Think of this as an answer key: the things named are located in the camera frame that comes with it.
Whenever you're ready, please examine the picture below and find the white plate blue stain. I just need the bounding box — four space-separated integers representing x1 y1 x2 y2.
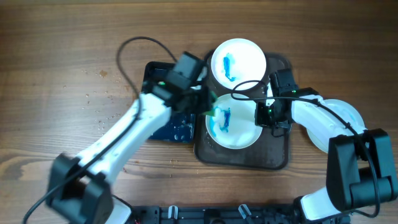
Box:
210 39 267 91

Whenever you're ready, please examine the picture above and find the teal yellow sponge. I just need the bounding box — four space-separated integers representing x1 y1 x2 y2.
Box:
203 91 218 116

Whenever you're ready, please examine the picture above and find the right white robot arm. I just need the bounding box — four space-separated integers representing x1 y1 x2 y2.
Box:
254 88 397 223

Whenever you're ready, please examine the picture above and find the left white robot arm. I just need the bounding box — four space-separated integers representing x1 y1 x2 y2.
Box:
45 86 216 223

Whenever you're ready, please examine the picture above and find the black water tray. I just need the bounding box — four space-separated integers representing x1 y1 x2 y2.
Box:
144 62 196 143

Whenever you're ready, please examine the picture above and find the brown serving tray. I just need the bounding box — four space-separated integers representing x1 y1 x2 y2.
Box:
193 52 291 170

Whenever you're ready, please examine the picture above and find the right black cable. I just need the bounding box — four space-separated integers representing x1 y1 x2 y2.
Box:
230 80 382 218

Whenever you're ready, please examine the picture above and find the black cable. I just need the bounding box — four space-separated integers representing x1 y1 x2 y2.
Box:
230 80 382 218
21 36 178 224

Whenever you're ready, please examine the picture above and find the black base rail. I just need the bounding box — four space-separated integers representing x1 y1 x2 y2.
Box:
128 204 351 224

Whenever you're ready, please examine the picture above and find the left black cable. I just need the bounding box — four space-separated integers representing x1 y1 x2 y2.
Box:
21 36 178 224

